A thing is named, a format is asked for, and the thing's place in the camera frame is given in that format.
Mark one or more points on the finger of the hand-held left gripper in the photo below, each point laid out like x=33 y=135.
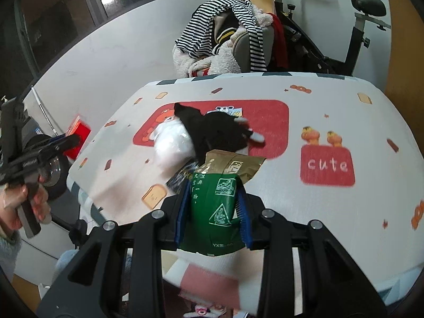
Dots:
x=66 y=143

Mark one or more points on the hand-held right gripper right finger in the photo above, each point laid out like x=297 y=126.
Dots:
x=245 y=225

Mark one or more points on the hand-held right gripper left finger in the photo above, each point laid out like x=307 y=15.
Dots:
x=180 y=222

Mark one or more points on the green gold tea packet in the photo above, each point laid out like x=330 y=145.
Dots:
x=208 y=218

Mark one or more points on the clear plastic bag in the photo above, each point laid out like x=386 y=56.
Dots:
x=174 y=145

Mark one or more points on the black glove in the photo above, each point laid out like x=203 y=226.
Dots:
x=215 y=132

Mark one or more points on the person's left forearm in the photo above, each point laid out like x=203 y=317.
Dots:
x=8 y=248

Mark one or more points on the person's left hand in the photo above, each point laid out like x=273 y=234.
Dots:
x=10 y=205

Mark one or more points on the red box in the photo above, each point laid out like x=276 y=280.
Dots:
x=79 y=135

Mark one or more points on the black wheel chrome hub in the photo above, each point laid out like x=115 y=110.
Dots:
x=53 y=175

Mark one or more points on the dark foil snack packet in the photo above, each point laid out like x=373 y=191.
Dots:
x=180 y=180

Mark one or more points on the light blue towel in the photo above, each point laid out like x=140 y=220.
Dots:
x=64 y=261

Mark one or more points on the dark window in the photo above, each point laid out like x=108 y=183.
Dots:
x=59 y=13

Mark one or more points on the red garment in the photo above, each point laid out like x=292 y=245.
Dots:
x=280 y=39

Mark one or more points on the dark jacket yellow striped cuff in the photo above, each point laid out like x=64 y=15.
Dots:
x=225 y=31

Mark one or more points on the black exercise bike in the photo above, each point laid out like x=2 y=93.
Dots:
x=352 y=46

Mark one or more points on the orange wooden board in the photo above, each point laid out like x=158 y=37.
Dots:
x=263 y=1

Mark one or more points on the wooden door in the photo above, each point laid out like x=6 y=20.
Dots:
x=407 y=39

